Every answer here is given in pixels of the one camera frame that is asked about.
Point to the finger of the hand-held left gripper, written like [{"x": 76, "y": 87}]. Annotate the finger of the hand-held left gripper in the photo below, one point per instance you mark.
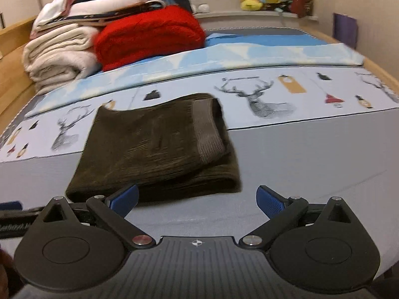
[{"x": 11, "y": 206}]

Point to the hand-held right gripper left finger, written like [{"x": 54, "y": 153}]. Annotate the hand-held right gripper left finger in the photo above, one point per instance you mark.
[{"x": 124, "y": 197}]

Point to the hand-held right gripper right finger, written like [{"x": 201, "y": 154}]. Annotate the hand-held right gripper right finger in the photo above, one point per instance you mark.
[{"x": 271, "y": 201}]

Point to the cream folded blanket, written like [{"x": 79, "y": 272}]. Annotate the cream folded blanket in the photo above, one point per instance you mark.
[{"x": 59, "y": 56}]

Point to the red fleece blanket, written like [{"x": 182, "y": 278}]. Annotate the red fleece blanket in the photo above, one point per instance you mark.
[{"x": 149, "y": 34}]

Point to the purple board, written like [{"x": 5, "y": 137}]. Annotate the purple board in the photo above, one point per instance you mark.
[{"x": 344, "y": 29}]

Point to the white windowsill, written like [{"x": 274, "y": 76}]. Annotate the white windowsill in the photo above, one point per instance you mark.
[{"x": 233, "y": 15}]

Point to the black and white plush toy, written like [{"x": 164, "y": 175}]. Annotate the black and white plush toy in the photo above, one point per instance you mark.
[{"x": 279, "y": 5}]

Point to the white folded blanket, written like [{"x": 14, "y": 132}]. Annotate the white folded blanket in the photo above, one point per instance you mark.
[{"x": 118, "y": 1}]

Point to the pink and white folded cloth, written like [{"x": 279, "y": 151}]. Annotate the pink and white folded cloth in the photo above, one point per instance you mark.
[{"x": 53, "y": 9}]

